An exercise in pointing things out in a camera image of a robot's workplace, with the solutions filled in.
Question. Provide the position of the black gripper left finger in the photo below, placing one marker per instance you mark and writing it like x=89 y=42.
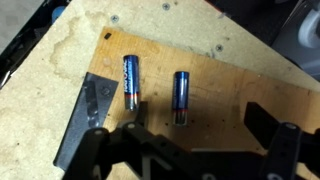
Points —
x=110 y=153

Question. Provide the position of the blue Rayovac AA battery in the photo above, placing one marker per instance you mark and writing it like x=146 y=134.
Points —
x=180 y=98
x=131 y=83

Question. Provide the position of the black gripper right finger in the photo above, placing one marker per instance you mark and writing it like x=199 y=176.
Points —
x=290 y=150

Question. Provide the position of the square wooden board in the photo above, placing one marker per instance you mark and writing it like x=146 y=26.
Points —
x=216 y=100

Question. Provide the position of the black frame wooden workbench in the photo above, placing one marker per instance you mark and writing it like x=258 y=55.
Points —
x=40 y=110

